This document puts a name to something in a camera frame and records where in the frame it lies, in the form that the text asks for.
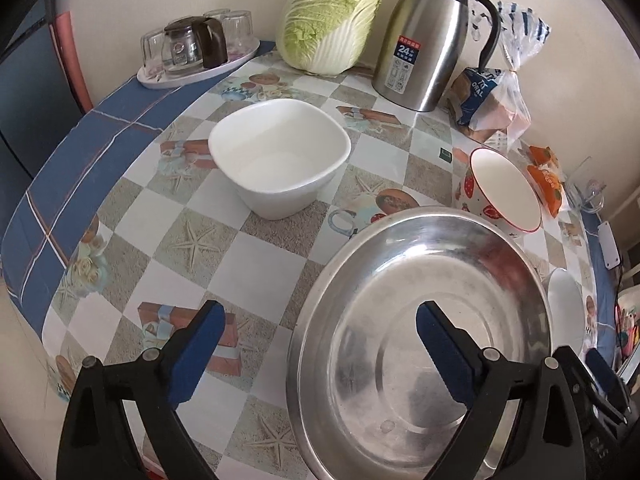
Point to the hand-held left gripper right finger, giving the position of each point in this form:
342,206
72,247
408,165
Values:
445,355

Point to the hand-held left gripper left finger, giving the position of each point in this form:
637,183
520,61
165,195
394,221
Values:
197,350

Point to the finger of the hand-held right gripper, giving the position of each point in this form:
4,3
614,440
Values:
604,375

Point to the white plate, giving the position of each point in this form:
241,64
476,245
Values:
565,310

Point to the large stainless steel bowl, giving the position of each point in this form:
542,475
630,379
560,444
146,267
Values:
375,320

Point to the strawberry print bowl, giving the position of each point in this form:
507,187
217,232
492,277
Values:
505,190

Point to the white square bowl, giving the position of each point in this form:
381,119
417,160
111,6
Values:
280,160

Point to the colourful printed bag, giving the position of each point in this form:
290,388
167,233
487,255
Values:
629,327

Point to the checkered printed oilcloth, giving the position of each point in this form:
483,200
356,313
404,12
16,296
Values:
200,255

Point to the clear plastic cup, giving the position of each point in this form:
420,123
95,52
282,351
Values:
586,190

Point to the orange snack packet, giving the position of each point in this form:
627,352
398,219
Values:
542,156
548,191

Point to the blue plaid tablecloth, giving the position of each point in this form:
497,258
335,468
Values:
85,160

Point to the bagged bread loaf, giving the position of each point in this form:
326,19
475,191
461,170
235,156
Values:
492,105

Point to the white oval tray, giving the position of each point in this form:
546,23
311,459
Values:
200,76

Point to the dark blue panel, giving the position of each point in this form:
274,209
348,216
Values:
30,100

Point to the clear drinking glass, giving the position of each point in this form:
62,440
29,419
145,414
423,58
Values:
240,32
216,14
152,50

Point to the salmon pink pipe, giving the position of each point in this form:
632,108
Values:
72,55

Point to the stainless steel thermos jug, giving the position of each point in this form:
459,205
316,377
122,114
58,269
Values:
425,35

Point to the napa cabbage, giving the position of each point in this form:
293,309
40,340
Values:
325,20

